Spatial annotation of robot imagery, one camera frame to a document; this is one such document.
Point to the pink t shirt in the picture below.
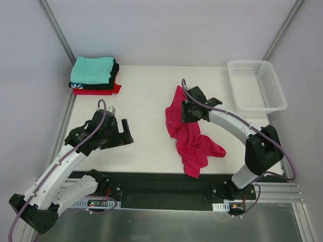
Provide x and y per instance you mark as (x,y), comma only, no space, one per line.
(193,147)

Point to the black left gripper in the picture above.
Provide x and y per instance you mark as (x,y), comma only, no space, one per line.
(117,137)

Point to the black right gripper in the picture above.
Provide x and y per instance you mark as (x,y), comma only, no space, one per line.
(188,112)

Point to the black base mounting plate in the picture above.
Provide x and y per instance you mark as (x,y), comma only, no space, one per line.
(162,191)

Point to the aluminium frame rail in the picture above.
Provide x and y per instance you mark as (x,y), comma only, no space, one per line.
(266,192)

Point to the red folded t shirt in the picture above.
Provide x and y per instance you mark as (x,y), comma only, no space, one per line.
(115,90)

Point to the aluminium corner post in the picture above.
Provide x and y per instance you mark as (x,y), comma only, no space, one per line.
(286,24)
(57,30)

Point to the left aluminium corner post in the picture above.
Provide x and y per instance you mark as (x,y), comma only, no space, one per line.
(57,30)

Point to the black folded t shirt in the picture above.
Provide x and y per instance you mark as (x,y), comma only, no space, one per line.
(108,86)

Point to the left white cable duct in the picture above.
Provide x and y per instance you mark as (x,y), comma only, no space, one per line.
(93,203)

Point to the right aluminium corner post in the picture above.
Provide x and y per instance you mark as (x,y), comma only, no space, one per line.
(286,24)

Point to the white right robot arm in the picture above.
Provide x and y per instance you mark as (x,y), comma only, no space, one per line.
(262,144)

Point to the teal folded t shirt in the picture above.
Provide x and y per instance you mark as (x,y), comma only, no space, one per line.
(92,71)

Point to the white plastic laundry basket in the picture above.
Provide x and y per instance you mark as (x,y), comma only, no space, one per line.
(256,87)

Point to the white cable duct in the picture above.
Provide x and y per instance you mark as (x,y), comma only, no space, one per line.
(93,203)
(221,207)

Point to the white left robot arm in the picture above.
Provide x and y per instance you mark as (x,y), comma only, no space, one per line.
(41,205)

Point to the right white cable duct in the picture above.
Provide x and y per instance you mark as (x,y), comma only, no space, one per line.
(221,207)

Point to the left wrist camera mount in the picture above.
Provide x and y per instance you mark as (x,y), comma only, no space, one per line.
(111,109)

